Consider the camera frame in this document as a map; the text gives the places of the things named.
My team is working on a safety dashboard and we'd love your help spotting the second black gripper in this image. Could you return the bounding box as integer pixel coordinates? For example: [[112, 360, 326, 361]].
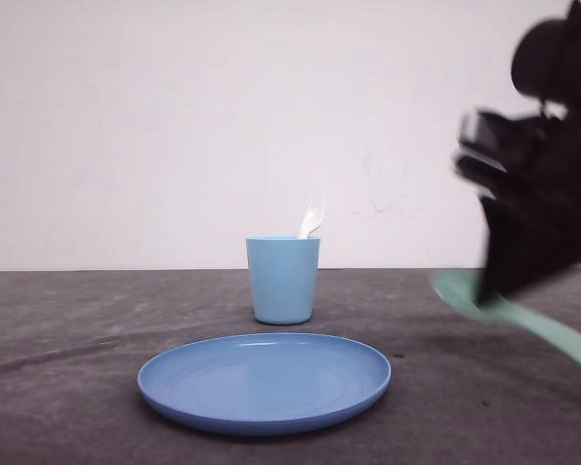
[[455, 98, 581, 301]]

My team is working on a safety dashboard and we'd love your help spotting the mint green plastic spoon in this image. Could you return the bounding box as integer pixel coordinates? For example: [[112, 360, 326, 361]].
[[431, 269, 581, 366]]

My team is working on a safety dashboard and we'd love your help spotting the white plastic fork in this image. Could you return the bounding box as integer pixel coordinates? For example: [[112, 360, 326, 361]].
[[297, 189, 326, 239]]

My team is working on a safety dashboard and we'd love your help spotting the light blue plastic cup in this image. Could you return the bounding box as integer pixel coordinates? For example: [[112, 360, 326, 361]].
[[246, 235, 321, 326]]

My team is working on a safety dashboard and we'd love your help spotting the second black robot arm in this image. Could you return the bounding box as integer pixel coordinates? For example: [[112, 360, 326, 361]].
[[455, 1, 581, 304]]

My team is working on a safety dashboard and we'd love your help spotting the blue plastic plate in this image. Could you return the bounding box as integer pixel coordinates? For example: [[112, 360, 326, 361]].
[[137, 332, 392, 437]]

